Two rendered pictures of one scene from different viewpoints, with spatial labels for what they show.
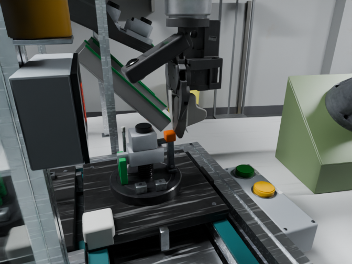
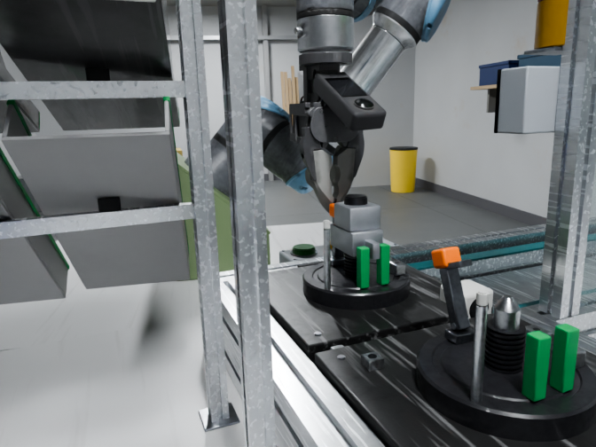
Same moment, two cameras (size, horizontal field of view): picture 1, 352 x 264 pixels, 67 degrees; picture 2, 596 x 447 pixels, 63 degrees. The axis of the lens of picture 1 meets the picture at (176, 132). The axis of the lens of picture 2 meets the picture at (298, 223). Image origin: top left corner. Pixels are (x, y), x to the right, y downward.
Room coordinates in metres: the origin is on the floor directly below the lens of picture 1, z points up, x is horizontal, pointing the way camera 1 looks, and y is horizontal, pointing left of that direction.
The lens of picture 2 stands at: (0.56, 0.66, 1.20)
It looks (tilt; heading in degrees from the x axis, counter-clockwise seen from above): 13 degrees down; 267
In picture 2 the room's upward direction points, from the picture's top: 2 degrees counter-clockwise
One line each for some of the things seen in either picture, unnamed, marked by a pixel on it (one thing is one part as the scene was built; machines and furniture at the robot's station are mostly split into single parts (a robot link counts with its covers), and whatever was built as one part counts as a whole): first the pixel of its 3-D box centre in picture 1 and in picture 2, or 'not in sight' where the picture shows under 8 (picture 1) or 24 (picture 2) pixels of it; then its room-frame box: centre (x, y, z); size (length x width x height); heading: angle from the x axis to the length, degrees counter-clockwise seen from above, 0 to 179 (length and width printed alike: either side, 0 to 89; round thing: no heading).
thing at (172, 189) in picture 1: (146, 179); (356, 281); (0.45, 0.06, 0.98); 0.14 x 0.14 x 0.02
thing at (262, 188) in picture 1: (263, 190); not in sight; (0.44, -0.17, 0.96); 0.04 x 0.04 x 0.02
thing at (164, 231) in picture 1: (164, 238); not in sight; (0.33, 0.02, 0.95); 0.01 x 0.01 x 0.04; 18
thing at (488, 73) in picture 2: not in sight; (510, 74); (-1.70, -3.87, 1.48); 0.49 x 0.37 x 0.19; 97
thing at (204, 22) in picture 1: (191, 55); (324, 101); (0.48, -0.03, 1.21); 0.09 x 0.08 x 0.12; 108
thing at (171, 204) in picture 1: (146, 187); (356, 295); (0.45, 0.06, 0.96); 0.24 x 0.24 x 0.02; 18
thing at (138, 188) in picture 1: (140, 187); (396, 267); (0.39, 0.06, 1.00); 0.02 x 0.01 x 0.02; 108
